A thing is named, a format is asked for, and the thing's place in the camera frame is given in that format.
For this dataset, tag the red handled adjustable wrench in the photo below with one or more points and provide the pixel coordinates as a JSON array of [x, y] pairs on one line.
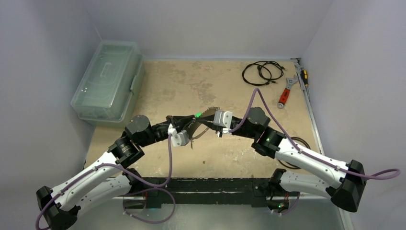
[[285, 94]]

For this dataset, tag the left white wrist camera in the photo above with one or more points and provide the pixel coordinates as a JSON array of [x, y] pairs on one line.
[[178, 139]]

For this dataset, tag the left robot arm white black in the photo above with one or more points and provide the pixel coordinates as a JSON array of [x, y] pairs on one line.
[[110, 175]]

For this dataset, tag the green tagged key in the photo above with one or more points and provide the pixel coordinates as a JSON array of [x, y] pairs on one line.
[[198, 115]]

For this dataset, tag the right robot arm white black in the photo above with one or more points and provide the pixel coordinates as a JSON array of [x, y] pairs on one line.
[[341, 182]]

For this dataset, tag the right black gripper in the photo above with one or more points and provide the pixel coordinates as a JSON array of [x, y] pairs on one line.
[[235, 122]]

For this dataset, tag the yellow black screwdriver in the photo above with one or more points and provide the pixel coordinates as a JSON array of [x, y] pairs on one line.
[[304, 77]]

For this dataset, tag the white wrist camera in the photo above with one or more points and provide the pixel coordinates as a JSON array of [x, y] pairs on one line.
[[223, 120], [178, 139]]

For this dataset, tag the aluminium frame rail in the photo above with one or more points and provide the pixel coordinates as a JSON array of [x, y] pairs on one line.
[[184, 87]]

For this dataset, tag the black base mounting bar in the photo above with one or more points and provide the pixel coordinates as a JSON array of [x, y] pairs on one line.
[[256, 192]]

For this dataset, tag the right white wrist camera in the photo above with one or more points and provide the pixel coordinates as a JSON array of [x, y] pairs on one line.
[[223, 120]]

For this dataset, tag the clear plastic storage box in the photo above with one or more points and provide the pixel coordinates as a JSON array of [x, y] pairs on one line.
[[107, 93]]

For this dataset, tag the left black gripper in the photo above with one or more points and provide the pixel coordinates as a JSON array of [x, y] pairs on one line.
[[179, 121]]

